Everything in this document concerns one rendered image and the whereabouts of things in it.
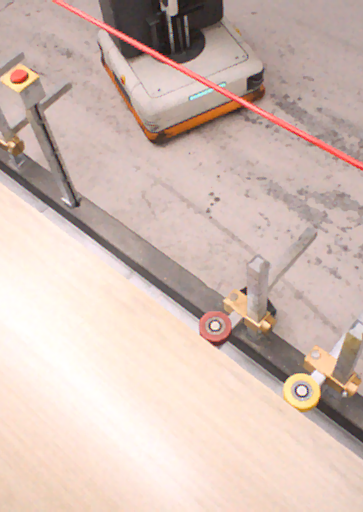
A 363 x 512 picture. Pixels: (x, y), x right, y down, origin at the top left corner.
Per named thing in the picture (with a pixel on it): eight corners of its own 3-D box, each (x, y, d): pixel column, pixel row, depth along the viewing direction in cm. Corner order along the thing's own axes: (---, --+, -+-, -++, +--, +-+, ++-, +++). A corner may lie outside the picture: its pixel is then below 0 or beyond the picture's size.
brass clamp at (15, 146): (2, 129, 201) (-4, 118, 196) (28, 148, 195) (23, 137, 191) (-12, 140, 198) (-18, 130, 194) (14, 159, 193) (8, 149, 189)
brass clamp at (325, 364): (315, 350, 150) (317, 342, 146) (362, 383, 145) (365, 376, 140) (300, 368, 148) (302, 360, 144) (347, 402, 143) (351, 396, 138)
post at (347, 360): (329, 392, 160) (357, 316, 119) (340, 400, 159) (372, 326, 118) (321, 402, 159) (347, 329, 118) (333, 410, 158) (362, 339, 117)
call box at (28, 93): (30, 86, 157) (20, 63, 150) (48, 98, 154) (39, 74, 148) (10, 102, 155) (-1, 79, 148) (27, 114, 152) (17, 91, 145)
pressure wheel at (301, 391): (300, 429, 140) (304, 415, 130) (274, 405, 143) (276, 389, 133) (322, 405, 142) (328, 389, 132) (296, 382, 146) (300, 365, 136)
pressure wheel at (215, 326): (233, 357, 150) (232, 339, 140) (201, 358, 151) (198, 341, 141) (231, 328, 154) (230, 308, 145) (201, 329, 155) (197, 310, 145)
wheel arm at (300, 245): (306, 233, 168) (308, 224, 164) (317, 239, 166) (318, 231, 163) (207, 345, 153) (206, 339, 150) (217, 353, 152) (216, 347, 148)
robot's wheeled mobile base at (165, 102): (100, 66, 321) (90, 27, 300) (206, 23, 331) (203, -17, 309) (151, 150, 288) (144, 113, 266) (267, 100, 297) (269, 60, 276)
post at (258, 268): (254, 338, 171) (256, 251, 130) (264, 345, 169) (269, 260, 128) (247, 346, 170) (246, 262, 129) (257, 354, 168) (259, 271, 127)
